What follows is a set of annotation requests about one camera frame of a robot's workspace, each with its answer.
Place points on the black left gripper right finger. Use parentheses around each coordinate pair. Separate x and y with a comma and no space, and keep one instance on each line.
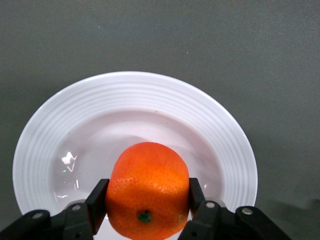
(207,220)

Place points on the orange fruit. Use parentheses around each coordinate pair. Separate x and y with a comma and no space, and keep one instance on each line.
(150,175)

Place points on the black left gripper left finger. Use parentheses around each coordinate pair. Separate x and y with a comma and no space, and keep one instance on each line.
(95,207)

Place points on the white ribbed plate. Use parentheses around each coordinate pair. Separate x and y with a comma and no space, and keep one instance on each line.
(137,112)

